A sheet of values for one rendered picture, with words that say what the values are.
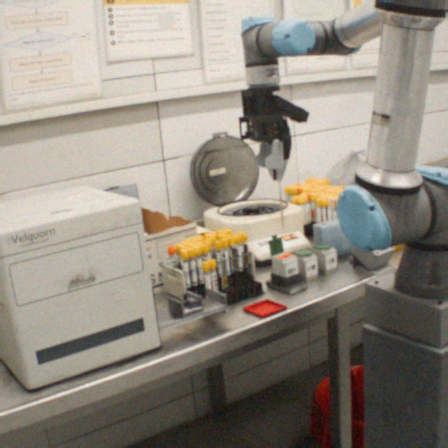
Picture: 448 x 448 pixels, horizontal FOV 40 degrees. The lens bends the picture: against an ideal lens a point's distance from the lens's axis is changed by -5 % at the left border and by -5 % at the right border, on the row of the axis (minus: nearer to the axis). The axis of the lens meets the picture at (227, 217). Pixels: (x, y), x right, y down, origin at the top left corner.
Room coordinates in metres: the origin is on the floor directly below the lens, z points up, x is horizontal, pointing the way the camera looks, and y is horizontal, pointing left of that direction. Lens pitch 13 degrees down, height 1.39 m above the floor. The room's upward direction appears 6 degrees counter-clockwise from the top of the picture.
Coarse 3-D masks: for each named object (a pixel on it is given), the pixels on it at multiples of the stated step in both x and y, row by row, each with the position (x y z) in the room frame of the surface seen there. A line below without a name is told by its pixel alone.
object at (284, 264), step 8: (272, 256) 1.42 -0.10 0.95; (280, 256) 1.41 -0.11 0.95; (288, 256) 1.41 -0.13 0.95; (272, 264) 1.42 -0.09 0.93; (280, 264) 1.39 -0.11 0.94; (288, 264) 1.39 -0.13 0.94; (296, 264) 1.40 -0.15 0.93; (280, 272) 1.40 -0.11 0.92; (288, 272) 1.39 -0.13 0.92; (296, 272) 1.40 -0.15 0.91
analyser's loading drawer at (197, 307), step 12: (168, 300) 1.23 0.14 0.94; (192, 300) 1.24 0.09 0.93; (204, 300) 1.27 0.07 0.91; (216, 300) 1.26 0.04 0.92; (168, 312) 1.22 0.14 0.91; (180, 312) 1.19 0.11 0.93; (192, 312) 1.20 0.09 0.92; (204, 312) 1.21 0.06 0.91; (168, 324) 1.16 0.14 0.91; (180, 324) 1.18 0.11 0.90
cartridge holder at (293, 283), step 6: (270, 276) 1.42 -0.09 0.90; (276, 276) 1.40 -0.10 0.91; (288, 276) 1.38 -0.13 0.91; (294, 276) 1.39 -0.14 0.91; (300, 276) 1.40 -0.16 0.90; (270, 282) 1.42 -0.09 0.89; (276, 282) 1.40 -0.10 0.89; (282, 282) 1.39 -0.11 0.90; (288, 282) 1.38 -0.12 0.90; (294, 282) 1.39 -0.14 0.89; (300, 282) 1.40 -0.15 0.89; (306, 282) 1.39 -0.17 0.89; (276, 288) 1.40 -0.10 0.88; (282, 288) 1.38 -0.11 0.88; (288, 288) 1.37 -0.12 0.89; (294, 288) 1.37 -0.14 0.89; (300, 288) 1.38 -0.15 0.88
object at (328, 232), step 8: (320, 224) 1.57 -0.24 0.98; (328, 224) 1.57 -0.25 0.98; (336, 224) 1.57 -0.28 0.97; (320, 232) 1.55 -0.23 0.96; (328, 232) 1.55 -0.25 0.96; (336, 232) 1.57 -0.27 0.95; (320, 240) 1.55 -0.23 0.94; (328, 240) 1.55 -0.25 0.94; (336, 240) 1.56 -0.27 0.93; (344, 240) 1.58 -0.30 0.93; (336, 248) 1.56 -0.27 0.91; (344, 248) 1.58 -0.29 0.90; (352, 248) 1.59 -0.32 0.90; (344, 256) 1.57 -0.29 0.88
